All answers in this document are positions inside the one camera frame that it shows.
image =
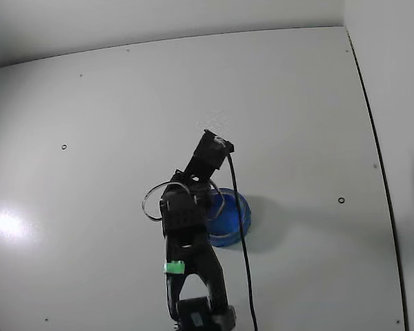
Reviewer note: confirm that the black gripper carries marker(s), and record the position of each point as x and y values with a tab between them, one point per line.
203	195

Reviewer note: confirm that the blue tape roll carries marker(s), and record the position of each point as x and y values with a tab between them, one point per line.
227	224

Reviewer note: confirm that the green tape marker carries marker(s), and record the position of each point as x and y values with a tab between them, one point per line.
174	268

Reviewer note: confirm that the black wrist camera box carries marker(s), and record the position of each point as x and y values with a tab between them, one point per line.
224	148

